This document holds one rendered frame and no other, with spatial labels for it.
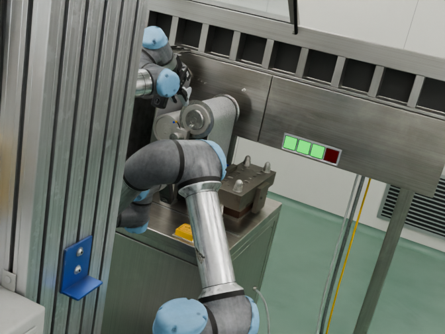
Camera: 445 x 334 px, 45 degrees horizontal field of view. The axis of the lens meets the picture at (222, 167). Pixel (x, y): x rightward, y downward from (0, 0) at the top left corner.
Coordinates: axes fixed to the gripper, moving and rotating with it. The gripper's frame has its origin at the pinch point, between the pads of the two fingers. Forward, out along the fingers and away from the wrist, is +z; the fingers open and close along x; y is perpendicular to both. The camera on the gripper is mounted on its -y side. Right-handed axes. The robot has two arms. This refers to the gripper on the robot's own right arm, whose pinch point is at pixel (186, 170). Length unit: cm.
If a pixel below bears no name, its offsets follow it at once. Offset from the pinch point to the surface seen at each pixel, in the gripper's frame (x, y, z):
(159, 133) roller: 21.0, 5.8, 13.6
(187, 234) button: -11.1, -16.9, -13.4
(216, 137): -0.2, 9.0, 22.1
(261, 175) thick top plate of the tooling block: -17.2, -6.0, 38.3
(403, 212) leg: -75, -9, 62
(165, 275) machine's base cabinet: -5.8, -35.9, -13.1
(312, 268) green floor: -28, -109, 178
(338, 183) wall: -15, -75, 279
